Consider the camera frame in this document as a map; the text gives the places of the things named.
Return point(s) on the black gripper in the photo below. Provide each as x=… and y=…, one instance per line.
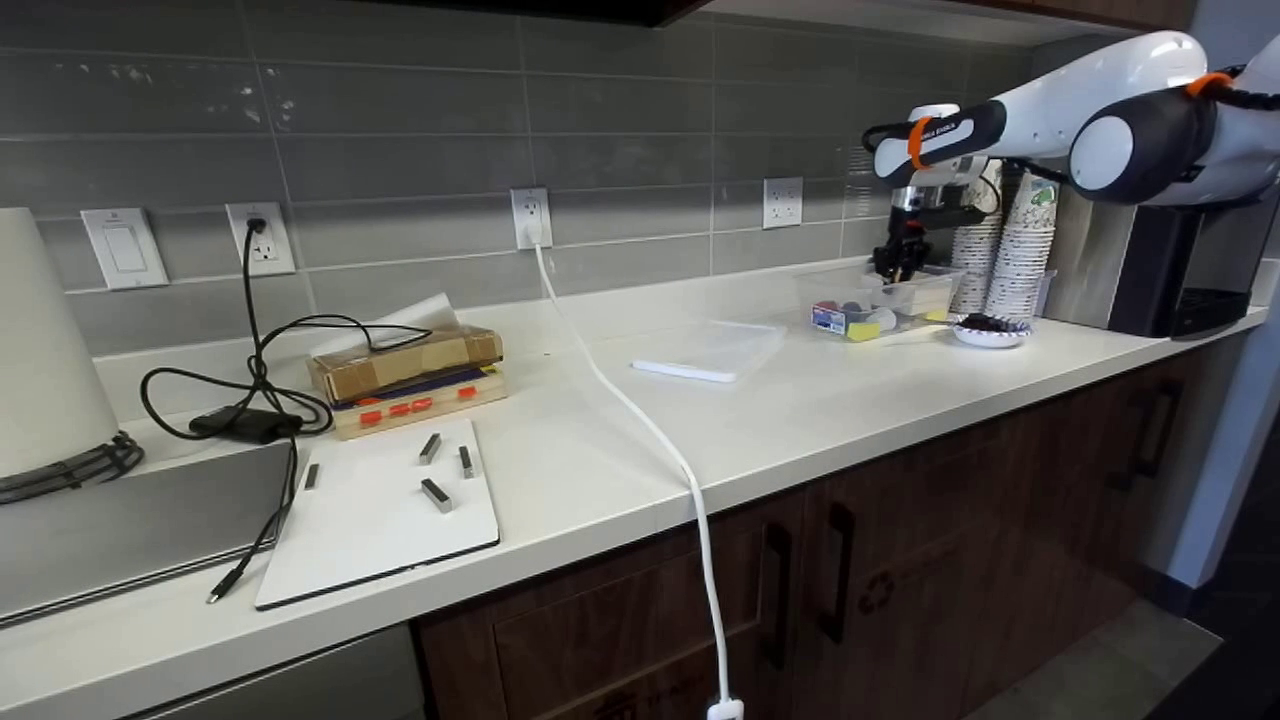
x=914, y=216

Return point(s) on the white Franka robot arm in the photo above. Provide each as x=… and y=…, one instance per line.
x=1132, y=112

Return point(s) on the clear plastic container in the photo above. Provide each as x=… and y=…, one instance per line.
x=922, y=322

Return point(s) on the box with orange labels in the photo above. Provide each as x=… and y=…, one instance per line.
x=424, y=407

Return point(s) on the brown cardboard box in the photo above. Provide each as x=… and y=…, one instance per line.
x=402, y=361

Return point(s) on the patterned paper cup stack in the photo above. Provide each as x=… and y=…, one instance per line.
x=976, y=267
x=1027, y=260

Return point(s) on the blue toy piece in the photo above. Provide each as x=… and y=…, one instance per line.
x=827, y=316

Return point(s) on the patterned bowl with dark contents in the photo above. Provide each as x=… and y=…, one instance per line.
x=989, y=332

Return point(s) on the clear plastic bag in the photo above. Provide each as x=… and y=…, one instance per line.
x=706, y=354

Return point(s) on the dark wooden lower cabinet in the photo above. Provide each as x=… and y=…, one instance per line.
x=962, y=533

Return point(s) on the black coffee machine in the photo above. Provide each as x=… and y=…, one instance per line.
x=1184, y=274

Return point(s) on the small black stick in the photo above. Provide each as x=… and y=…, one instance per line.
x=428, y=446
x=437, y=494
x=464, y=461
x=308, y=472

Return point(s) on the white paper sheet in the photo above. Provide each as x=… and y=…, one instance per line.
x=415, y=316

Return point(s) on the white flat board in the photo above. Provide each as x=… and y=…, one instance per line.
x=372, y=533

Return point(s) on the steel dishwasher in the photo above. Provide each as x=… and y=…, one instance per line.
x=294, y=687

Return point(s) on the steel sink basin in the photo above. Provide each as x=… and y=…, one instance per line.
x=133, y=533

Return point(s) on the white paper towel roll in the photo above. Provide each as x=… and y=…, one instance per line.
x=40, y=346

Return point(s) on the white wall outlet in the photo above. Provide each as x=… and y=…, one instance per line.
x=780, y=203
x=533, y=213
x=264, y=244

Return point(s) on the white light switch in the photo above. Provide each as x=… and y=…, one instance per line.
x=127, y=251

